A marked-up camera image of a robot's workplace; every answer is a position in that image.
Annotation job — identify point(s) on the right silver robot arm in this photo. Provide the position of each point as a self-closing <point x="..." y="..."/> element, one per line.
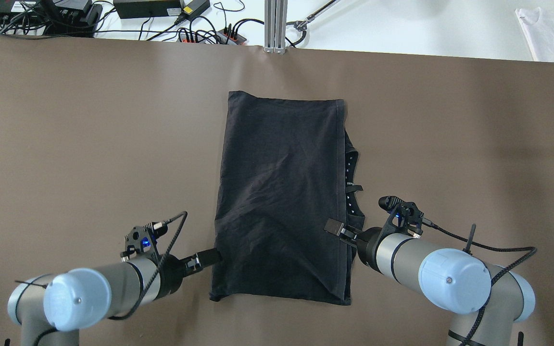
<point x="486" y="300"/>

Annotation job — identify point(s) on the black power adapter box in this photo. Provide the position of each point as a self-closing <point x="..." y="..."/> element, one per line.
<point x="127" y="9"/>

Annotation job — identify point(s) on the aluminium frame post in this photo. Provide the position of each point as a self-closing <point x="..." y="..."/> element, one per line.
<point x="275" y="18"/>

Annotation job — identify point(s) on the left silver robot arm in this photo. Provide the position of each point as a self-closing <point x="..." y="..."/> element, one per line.
<point x="51" y="309"/>

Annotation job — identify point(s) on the black electronics box left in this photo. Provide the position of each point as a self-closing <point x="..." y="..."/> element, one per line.
<point x="51" y="18"/>

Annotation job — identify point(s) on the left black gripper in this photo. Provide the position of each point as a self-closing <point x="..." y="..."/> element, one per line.
<point x="170" y="275"/>

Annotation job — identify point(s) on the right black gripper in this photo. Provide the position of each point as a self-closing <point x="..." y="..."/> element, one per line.
<point x="367" y="245"/>

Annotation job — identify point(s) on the red black power strip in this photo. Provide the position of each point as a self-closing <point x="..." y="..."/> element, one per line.
<point x="210" y="37"/>

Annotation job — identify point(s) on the black printed t-shirt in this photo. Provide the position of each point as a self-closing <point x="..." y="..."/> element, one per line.
<point x="287" y="168"/>

